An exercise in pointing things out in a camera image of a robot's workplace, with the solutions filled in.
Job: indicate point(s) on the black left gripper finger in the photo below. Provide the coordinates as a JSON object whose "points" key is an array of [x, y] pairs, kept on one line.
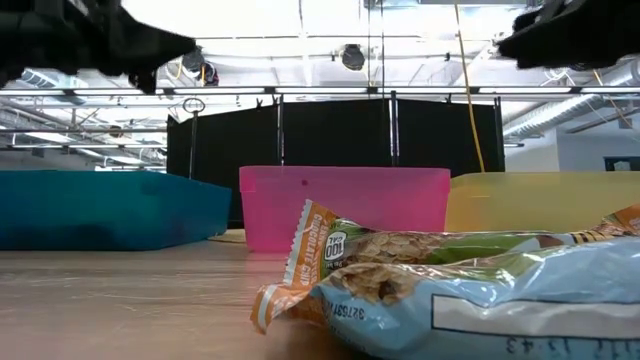
{"points": [[145, 47], [145, 80]]}

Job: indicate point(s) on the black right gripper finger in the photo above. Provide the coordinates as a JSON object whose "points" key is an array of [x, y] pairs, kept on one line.
{"points": [[550, 47], [532, 19]]}

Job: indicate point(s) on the orange-ended chewy granola bar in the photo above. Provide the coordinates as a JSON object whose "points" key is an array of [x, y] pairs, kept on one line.
{"points": [[380, 245]]}

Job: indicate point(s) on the light blue granola bar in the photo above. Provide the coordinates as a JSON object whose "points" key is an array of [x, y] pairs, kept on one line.
{"points": [[500, 310]]}

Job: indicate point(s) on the black ceiling spotlight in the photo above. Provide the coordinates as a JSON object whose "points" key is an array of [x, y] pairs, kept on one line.
{"points": [[353, 56], [195, 62]]}

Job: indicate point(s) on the black curtain panel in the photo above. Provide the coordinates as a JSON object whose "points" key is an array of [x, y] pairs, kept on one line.
{"points": [[440, 137], [337, 132], [225, 140]]}

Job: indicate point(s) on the blue plastic bin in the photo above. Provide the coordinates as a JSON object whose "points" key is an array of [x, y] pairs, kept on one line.
{"points": [[100, 210]]}

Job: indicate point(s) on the yellow translucent plastic bin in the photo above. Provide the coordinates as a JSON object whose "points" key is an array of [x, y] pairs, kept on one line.
{"points": [[535, 200]]}

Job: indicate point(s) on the grey overhead crossbar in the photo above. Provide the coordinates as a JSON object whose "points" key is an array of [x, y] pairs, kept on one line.
{"points": [[320, 90]]}

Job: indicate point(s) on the pink translucent plastic bin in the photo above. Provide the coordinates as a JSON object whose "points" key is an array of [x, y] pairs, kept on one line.
{"points": [[350, 197]]}

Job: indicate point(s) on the silver ceiling duct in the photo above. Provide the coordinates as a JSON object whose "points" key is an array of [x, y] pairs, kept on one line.
{"points": [[550, 115]]}

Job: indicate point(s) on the dark wall monitor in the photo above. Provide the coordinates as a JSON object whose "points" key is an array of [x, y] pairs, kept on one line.
{"points": [[622, 164]]}

